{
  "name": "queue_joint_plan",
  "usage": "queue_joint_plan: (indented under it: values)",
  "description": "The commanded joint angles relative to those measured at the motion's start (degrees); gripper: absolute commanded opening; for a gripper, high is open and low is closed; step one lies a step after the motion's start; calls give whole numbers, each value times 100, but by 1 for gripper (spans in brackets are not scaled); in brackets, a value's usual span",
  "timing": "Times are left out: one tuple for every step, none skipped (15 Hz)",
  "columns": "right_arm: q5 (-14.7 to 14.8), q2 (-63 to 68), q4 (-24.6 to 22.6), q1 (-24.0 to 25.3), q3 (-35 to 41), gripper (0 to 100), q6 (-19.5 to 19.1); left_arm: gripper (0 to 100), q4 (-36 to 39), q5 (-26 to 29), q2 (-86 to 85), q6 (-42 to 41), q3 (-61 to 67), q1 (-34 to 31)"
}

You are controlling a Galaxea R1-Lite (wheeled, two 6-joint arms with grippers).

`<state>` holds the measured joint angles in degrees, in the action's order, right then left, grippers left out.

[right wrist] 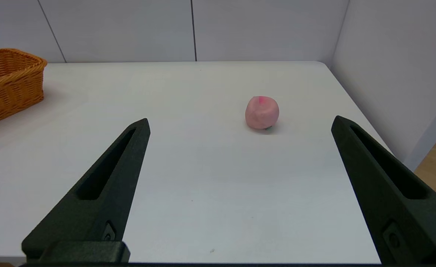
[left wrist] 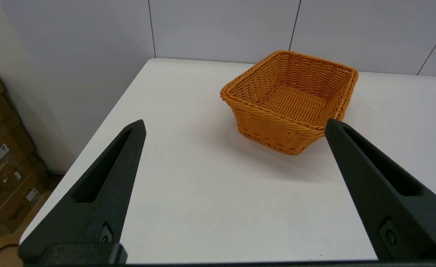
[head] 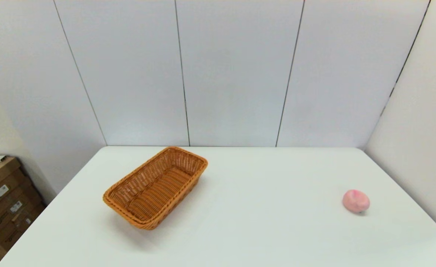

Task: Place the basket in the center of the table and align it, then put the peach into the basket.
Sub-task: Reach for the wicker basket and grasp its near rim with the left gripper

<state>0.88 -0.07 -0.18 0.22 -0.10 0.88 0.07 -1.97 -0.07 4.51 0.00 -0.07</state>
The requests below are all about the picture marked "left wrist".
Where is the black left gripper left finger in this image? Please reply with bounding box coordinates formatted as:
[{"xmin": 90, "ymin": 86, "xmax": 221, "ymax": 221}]
[{"xmin": 17, "ymin": 119, "xmax": 147, "ymax": 264}]

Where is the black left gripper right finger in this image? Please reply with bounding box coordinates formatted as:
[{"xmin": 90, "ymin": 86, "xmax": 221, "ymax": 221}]
[{"xmin": 325, "ymin": 118, "xmax": 436, "ymax": 261}]

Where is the orange woven wicker basket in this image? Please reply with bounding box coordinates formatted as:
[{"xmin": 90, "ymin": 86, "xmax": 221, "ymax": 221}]
[{"xmin": 220, "ymin": 50, "xmax": 359, "ymax": 155}]

